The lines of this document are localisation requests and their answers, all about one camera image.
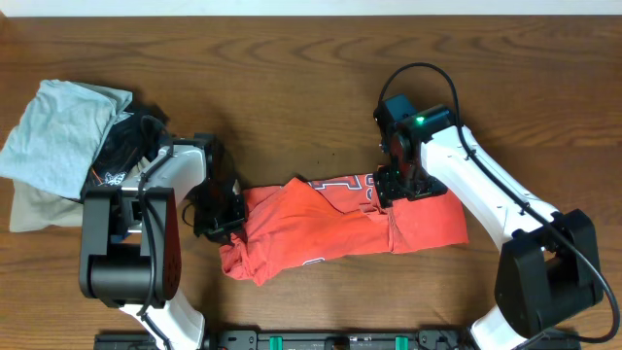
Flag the orange red t-shirt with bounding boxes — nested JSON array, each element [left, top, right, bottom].
[[220, 174, 468, 286]]

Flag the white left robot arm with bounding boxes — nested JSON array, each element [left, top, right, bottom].
[[79, 133, 247, 350]]

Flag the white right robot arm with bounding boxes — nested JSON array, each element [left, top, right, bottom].
[[373, 102, 609, 349]]

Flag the black shirt with orange print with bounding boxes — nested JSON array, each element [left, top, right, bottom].
[[85, 107, 168, 188]]

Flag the light blue folded shirt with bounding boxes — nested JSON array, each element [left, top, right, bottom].
[[1, 80, 133, 199]]

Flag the beige folded shirt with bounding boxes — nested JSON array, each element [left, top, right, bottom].
[[1, 164, 87, 232]]

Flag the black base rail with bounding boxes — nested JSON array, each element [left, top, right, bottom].
[[93, 329, 582, 350]]

